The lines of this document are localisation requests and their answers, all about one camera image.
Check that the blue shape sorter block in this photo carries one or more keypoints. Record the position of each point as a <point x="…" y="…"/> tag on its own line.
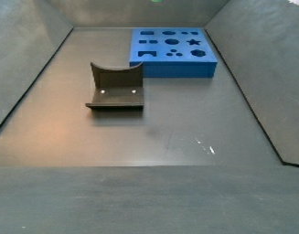
<point x="172" y="52"/>

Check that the black curved holder bracket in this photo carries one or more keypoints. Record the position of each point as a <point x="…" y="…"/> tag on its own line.
<point x="117" y="87"/>

